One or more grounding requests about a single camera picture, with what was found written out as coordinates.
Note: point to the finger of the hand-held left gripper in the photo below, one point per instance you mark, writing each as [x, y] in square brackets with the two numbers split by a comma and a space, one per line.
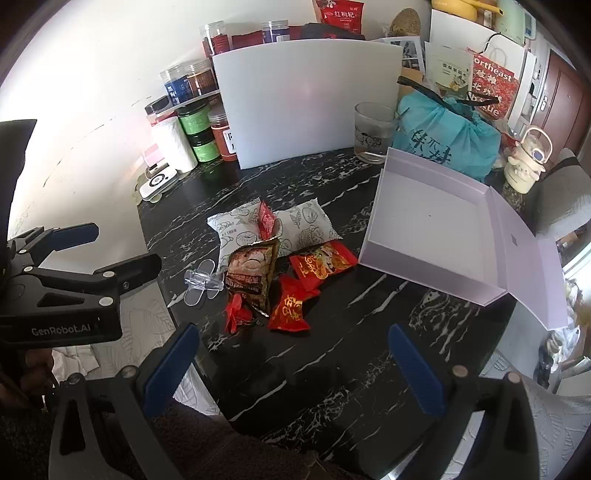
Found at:
[76, 234]
[134, 270]

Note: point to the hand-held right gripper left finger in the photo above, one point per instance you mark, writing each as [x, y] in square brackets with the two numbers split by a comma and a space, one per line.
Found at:
[171, 364]

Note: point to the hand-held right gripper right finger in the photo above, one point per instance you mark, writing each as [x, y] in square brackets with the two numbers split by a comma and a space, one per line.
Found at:
[415, 369]

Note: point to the clear plastic hook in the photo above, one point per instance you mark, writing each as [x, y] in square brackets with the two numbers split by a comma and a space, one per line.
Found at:
[201, 282]

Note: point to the white printed bread packet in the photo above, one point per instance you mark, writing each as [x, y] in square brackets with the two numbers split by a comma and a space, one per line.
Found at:
[240, 226]
[309, 226]

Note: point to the brown snack packet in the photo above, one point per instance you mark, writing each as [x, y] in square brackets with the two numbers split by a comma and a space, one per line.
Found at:
[251, 272]

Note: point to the red gold-print candy packet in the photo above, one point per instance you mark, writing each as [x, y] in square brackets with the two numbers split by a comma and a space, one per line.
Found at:
[288, 307]

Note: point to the red gold figure snack packet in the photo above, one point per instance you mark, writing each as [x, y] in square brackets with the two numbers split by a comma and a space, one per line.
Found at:
[323, 263]

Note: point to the red brick-pattern snack packet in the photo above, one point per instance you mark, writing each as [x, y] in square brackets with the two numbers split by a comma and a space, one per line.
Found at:
[266, 220]

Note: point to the lilac cardboard box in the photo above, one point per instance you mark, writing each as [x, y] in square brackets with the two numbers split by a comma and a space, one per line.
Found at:
[429, 221]

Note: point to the leaf-embossed upholstered chair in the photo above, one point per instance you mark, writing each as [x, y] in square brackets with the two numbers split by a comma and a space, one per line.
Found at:
[554, 429]
[138, 318]
[558, 198]

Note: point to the small white device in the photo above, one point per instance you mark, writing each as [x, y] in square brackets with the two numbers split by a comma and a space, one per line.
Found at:
[156, 182]

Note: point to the pink card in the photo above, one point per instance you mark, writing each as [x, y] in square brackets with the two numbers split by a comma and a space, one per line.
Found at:
[151, 156]

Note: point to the white paper towel roll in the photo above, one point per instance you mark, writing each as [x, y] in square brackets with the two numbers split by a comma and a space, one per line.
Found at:
[173, 145]

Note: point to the green label jar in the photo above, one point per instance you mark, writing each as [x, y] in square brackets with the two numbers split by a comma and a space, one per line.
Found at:
[205, 147]
[194, 119]

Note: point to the black lid jar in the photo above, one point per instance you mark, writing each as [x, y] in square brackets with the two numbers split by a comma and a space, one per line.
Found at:
[156, 110]

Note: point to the orange lid jar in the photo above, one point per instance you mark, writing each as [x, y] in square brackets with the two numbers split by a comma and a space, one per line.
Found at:
[223, 136]

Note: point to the clear jar with blue label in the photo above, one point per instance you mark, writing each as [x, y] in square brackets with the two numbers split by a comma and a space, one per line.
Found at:
[178, 86]

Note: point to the white shelf riser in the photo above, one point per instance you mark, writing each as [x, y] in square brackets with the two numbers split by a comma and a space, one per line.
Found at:
[198, 98]

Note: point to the clear jar with brown contents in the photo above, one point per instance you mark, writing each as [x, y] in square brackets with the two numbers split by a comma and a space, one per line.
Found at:
[202, 77]

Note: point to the white foam board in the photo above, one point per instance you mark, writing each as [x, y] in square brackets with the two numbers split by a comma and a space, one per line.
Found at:
[300, 101]

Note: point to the glass mug with cartoon print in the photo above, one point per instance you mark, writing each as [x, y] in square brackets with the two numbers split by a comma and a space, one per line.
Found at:
[374, 134]

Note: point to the clear jar with red label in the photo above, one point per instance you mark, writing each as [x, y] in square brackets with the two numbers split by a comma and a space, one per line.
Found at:
[217, 40]

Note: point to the dark red packet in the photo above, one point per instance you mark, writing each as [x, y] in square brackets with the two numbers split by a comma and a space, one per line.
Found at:
[247, 40]

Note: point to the clear jar with dark contents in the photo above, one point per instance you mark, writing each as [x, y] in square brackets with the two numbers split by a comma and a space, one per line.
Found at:
[275, 31]

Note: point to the brown cardboard box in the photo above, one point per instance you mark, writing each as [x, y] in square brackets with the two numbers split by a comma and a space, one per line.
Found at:
[411, 79]

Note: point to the red paper bag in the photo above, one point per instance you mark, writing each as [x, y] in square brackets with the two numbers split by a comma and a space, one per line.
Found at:
[491, 78]

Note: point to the white green paper box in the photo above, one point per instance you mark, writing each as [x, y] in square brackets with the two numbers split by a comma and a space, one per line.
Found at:
[448, 69]

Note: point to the white refrigerator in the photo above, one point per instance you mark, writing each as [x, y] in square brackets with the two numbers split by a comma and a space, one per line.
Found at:
[526, 87]

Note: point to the dark flat box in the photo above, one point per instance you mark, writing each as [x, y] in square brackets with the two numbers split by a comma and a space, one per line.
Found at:
[323, 31]

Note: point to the brown door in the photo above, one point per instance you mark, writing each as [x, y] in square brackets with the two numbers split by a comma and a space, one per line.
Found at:
[563, 97]

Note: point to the black and white photo print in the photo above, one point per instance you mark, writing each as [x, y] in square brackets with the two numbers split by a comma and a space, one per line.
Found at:
[408, 50]

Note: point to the red food pouch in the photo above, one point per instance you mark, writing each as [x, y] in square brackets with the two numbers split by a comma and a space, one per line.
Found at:
[339, 14]

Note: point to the white panel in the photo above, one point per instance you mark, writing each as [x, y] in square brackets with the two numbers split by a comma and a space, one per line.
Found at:
[457, 30]

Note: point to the woven straw item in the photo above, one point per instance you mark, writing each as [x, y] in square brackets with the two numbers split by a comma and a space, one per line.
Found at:
[404, 22]

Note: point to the pale green appliance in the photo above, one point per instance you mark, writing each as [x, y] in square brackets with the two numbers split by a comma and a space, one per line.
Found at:
[512, 21]

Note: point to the yellow container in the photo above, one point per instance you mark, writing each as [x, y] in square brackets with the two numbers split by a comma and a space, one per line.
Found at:
[461, 7]

